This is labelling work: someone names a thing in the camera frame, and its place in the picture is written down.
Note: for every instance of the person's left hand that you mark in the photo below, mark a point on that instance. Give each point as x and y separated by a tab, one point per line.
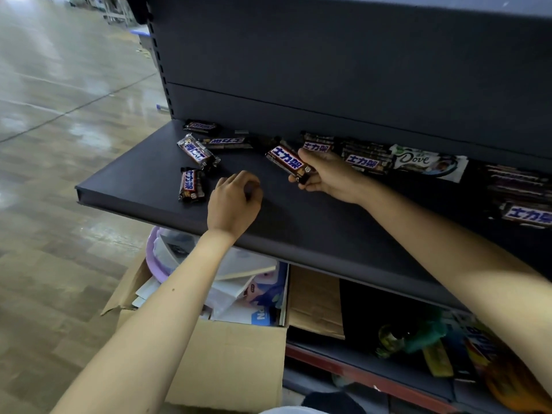
233	206

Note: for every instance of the white paper sheet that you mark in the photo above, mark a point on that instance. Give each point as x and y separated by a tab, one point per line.
146	291

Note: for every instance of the pile of Snickers bars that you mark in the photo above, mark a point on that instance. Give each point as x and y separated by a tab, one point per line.
196	151

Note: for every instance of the dark grey metal shelf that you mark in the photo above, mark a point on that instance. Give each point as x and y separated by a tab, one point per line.
345	51

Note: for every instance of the orange blue detergent bag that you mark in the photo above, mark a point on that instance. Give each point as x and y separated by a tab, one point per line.
481	340

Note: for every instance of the person's right hand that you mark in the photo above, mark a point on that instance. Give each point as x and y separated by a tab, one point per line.
336	178

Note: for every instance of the flat cardboard piece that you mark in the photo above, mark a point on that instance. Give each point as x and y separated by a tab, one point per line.
315	301

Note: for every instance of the blue printed package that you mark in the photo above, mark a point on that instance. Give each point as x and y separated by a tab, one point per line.
269	297

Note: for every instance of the Dove bar blue white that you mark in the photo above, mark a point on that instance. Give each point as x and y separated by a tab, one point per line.
414	159

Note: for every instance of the grey school desk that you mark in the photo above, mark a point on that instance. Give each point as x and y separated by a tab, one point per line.
139	32

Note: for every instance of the cardboard box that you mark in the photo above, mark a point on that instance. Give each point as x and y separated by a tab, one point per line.
233	370

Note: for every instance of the dark blue carton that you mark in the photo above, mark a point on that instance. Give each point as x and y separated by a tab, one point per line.
459	355

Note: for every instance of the person's black trousers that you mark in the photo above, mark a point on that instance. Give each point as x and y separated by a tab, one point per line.
332	403

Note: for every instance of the person's right forearm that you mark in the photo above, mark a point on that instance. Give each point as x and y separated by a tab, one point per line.
465	263

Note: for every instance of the purple plastic basin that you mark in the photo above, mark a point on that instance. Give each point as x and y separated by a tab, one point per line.
152	258

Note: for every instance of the teal plastic bottle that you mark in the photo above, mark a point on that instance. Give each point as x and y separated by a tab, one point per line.
424	336

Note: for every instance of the yellow plastic bottle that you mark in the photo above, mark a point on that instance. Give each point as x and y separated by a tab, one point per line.
437	360

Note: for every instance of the person's left forearm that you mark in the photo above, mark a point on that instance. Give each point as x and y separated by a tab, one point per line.
142	340

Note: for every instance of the orange plastic tub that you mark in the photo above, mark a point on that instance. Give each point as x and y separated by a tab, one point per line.
517	383

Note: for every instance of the clear plastic bag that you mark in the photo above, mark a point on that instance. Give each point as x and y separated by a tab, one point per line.
172	250

